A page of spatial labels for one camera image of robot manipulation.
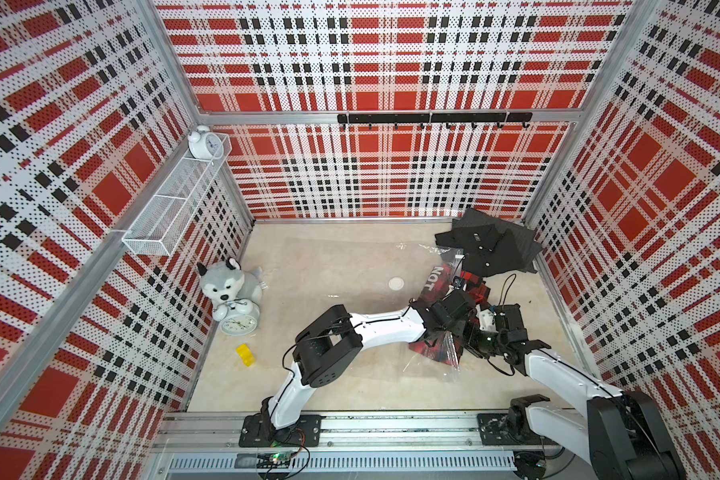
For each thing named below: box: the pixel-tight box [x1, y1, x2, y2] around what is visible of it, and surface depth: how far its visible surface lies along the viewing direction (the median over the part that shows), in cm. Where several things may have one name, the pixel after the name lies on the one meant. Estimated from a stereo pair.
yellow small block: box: [236, 343, 256, 367], surface depth 87 cm
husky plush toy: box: [196, 257, 268, 307], surface depth 84 cm
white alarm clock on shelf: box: [187, 125, 224, 160], surface depth 82 cm
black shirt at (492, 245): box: [434, 208, 544, 276], surface depth 111 cm
